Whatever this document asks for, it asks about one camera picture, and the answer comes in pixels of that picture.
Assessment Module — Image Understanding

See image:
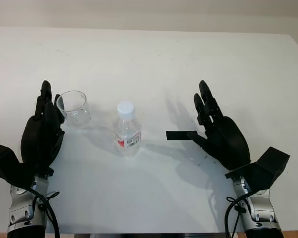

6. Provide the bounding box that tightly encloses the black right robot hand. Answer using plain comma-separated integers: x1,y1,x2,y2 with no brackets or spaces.
187,79,252,172

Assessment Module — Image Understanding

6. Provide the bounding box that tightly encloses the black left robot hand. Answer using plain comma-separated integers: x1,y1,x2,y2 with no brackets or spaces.
19,79,66,177

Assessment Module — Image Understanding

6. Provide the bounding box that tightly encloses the clear plastic water bottle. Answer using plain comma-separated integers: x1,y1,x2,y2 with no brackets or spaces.
112,100,143,158

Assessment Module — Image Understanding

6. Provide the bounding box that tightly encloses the clear glass cup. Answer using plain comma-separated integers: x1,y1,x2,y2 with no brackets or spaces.
56,90,92,129

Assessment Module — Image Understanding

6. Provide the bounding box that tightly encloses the black tape strip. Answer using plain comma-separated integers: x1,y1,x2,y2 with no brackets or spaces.
165,130,198,141

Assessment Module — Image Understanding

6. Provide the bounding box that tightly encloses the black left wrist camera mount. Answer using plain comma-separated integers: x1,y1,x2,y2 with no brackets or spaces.
0,142,37,187

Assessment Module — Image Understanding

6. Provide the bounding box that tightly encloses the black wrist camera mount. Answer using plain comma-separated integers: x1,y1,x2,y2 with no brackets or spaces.
224,146,291,197
0,142,37,187

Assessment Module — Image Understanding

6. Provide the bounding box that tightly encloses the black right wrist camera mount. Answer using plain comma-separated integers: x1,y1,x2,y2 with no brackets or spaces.
224,146,291,197

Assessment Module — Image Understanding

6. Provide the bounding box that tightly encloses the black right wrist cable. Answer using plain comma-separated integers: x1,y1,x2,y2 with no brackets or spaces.
224,189,250,238

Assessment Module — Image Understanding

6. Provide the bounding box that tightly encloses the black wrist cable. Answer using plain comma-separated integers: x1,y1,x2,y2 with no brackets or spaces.
22,186,61,238
224,189,250,238

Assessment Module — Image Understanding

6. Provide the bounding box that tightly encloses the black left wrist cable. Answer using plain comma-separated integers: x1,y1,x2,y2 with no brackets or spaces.
22,186,61,238

